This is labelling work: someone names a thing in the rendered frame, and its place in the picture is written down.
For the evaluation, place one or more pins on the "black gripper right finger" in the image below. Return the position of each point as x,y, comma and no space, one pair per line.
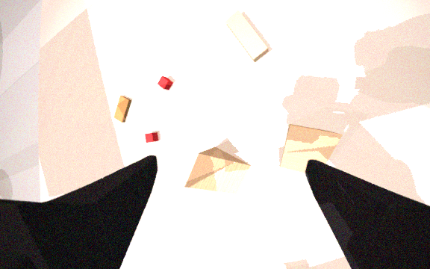
375,227

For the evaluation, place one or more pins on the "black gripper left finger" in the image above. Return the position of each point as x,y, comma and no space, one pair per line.
88,228

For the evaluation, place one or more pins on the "small red block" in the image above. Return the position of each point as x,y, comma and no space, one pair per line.
152,137
165,83

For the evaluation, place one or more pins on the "light wooden triangular block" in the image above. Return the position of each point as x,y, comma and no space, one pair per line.
216,170
304,143

